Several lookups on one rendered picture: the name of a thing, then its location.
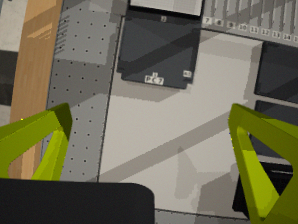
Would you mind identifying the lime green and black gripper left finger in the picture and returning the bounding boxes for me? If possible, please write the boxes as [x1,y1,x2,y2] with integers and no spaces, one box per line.
[0,103,73,181]

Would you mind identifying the black deep-well plate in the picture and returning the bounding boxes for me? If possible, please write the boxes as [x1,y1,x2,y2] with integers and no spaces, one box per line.
[238,167,293,219]

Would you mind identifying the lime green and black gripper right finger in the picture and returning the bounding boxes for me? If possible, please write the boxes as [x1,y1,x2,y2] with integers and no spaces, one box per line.
[228,103,298,224]

